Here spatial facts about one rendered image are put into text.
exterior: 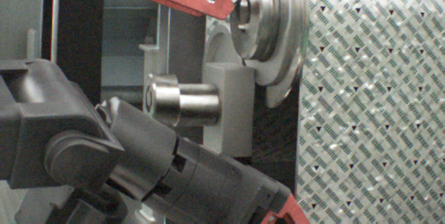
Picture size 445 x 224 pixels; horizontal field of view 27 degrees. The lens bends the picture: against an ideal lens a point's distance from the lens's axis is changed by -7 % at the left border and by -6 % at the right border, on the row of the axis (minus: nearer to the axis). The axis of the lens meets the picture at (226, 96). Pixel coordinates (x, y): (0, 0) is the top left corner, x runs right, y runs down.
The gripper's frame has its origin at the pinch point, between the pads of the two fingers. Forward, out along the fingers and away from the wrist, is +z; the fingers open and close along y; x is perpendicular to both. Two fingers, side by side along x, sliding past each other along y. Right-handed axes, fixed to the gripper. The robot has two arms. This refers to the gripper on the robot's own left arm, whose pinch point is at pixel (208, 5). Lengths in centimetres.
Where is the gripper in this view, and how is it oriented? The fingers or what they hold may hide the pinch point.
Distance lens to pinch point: 77.6
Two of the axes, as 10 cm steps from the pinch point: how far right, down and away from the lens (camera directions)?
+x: 6.3, -7.7, 1.2
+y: 3.3, 1.2, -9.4
